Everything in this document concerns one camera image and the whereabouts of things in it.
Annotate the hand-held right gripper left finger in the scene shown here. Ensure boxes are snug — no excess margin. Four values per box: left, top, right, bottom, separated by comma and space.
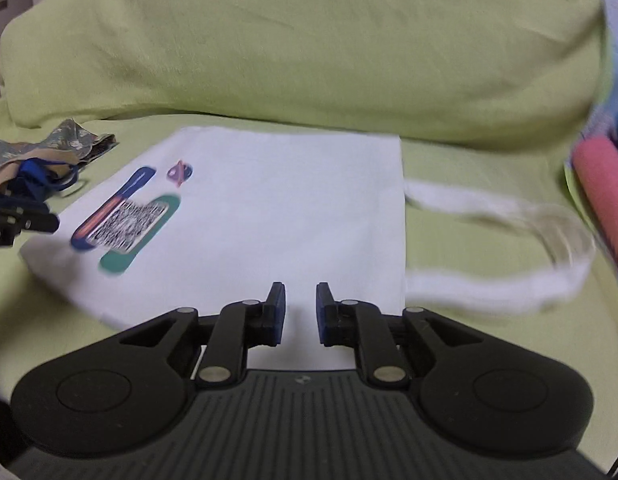
119, 281, 287, 388

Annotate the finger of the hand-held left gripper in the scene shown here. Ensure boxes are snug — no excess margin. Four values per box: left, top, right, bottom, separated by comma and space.
0, 200, 60, 235

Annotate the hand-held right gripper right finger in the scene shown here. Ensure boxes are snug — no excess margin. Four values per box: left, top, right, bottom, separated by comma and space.
315, 281, 482, 388

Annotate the white printed shopping bag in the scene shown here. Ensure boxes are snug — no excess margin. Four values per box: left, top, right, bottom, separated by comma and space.
19, 126, 597, 373

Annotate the camouflage cloth bag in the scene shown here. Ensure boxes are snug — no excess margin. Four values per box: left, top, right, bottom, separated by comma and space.
0, 119, 118, 196

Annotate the light green blanket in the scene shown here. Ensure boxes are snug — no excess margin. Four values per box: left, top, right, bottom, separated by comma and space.
0, 0, 618, 461

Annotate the pink rolled cloth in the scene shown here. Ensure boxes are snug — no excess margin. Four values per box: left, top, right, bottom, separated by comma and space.
573, 137, 618, 281

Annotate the blue strap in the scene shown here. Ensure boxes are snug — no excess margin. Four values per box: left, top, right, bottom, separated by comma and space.
11, 157, 82, 211

